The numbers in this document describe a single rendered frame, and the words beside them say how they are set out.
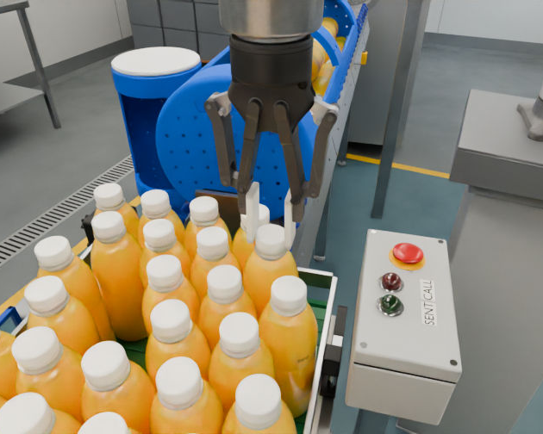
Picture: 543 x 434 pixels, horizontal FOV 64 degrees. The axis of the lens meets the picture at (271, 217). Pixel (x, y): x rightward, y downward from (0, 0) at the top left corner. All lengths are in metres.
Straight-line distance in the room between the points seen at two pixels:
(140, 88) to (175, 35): 3.36
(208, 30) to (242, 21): 4.16
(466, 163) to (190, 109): 0.52
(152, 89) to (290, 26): 1.06
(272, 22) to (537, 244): 0.83
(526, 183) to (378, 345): 0.56
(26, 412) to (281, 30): 0.37
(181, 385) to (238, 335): 0.07
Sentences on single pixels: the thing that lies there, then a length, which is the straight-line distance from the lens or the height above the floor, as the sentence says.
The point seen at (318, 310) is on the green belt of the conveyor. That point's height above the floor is 0.90.
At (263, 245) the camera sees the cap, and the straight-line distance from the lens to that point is 0.51.
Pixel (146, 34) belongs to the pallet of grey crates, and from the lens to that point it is 4.97.
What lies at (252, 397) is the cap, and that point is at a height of 1.11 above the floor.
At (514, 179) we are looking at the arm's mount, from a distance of 0.93.
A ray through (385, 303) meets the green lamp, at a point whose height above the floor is 1.11.
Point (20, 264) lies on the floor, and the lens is 2.47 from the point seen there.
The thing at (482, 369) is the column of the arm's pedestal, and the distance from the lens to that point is 1.36.
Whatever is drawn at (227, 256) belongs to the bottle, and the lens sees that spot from 0.56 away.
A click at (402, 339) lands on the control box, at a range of 0.47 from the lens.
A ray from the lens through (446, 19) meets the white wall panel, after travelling 5.91.
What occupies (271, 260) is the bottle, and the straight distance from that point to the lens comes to 0.52.
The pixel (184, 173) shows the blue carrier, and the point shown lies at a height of 1.05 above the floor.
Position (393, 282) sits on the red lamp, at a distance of 0.50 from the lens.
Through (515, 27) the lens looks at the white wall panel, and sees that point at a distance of 5.92.
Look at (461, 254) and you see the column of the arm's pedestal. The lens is 1.10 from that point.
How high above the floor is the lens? 1.45
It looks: 36 degrees down
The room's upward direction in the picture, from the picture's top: straight up
